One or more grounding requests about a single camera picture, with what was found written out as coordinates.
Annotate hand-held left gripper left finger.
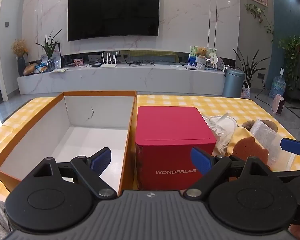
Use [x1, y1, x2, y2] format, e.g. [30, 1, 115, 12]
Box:
[31, 147, 117, 200]

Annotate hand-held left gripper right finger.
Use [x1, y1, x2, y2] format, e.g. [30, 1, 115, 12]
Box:
[182, 147, 278, 201]

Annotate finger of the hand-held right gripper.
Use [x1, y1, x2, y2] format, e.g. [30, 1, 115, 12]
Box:
[281, 137, 300, 157]
[271, 166, 300, 180]

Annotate orange cardboard box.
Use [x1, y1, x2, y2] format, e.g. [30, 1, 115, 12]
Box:
[0, 91, 138, 197]

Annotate clear plastic bag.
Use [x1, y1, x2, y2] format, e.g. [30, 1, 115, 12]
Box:
[250, 119, 297, 167]

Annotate white lace cloth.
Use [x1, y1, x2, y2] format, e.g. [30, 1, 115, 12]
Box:
[201, 114, 230, 143]

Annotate cream lace-trimmed underwear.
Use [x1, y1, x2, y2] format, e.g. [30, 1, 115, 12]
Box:
[215, 116, 240, 155]

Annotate yellow cloth with brown bear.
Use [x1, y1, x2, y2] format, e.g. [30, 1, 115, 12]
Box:
[226, 126, 269, 168]

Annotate pink space heater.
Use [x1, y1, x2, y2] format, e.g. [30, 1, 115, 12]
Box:
[271, 94, 285, 115]

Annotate red square box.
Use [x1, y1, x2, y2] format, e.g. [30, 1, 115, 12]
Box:
[135, 106, 217, 190]

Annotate yellow checkered blanket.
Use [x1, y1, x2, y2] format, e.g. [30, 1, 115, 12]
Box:
[0, 94, 299, 195]

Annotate blue water jug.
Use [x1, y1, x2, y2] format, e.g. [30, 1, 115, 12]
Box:
[269, 68, 287, 99]

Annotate woven basket bag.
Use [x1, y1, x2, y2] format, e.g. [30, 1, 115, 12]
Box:
[241, 82, 251, 100]

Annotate grey pedal trash bin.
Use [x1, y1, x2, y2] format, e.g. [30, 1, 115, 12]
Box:
[224, 67, 245, 99]

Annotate white marble tv console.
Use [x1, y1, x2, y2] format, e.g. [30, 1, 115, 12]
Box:
[17, 62, 227, 95]

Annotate tall leafy potted plant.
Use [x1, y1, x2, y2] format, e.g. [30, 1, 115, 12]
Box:
[234, 47, 263, 90]

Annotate white router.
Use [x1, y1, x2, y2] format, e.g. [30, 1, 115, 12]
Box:
[100, 51, 118, 68]

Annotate bushy trailing plant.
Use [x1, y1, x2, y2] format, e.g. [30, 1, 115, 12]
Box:
[277, 36, 300, 90]

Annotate printed picture board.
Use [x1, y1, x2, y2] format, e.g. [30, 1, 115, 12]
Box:
[189, 45, 217, 68]

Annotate clear bag on console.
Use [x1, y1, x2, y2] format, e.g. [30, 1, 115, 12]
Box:
[51, 51, 62, 69]

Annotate teddy bear bouquet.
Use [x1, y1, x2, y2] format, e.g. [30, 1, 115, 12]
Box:
[195, 47, 208, 70]

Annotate brown oval ornament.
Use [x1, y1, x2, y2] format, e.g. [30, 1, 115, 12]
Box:
[23, 64, 38, 77]

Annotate dried flowers in dark vase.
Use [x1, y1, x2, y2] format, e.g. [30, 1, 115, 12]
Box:
[11, 39, 29, 77]

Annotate green plant in glass vase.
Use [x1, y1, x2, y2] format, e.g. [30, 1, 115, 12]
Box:
[36, 29, 63, 70]

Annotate hanging vine plant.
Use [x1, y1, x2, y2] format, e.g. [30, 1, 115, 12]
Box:
[245, 4, 275, 43]

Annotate black curved television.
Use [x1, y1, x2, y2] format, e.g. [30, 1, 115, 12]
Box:
[67, 0, 161, 42]

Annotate black floor cable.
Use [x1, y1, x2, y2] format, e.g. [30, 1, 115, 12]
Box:
[255, 77, 273, 98]

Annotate black cables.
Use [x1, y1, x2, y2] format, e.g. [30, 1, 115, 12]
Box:
[122, 54, 155, 67]

